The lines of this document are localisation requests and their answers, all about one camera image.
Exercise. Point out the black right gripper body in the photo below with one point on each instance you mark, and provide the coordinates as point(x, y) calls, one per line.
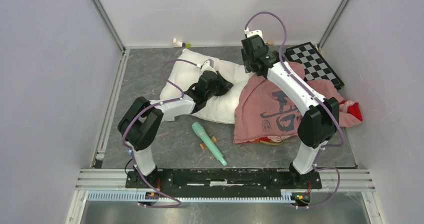
point(248, 67)

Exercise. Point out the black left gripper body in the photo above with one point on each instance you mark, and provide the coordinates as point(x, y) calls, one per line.
point(220, 89)

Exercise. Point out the white pillow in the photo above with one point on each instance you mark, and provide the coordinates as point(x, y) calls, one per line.
point(184, 73)

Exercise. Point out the pink red patterned pillowcase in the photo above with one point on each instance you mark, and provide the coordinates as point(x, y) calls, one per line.
point(266, 113)

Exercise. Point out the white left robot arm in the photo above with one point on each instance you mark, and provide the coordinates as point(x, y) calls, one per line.
point(142, 120)

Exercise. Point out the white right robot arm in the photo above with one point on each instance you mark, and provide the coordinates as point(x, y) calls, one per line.
point(320, 115)

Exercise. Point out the teal toy microphone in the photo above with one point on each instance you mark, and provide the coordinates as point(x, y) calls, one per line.
point(201, 133)

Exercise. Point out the small toy bottle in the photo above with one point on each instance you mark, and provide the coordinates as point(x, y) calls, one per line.
point(180, 44)

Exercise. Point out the black white checkerboard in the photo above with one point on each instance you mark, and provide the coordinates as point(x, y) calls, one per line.
point(314, 64)

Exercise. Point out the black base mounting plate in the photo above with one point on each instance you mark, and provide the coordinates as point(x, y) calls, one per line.
point(242, 182)

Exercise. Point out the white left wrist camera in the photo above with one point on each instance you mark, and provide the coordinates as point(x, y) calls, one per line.
point(207, 65)

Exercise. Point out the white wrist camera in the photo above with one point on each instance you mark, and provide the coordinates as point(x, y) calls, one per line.
point(207, 65)
point(249, 33)

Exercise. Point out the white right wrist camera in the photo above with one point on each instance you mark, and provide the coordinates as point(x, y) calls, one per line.
point(249, 33)

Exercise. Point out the light blue cable duct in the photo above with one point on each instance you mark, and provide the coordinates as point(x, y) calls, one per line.
point(142, 196)

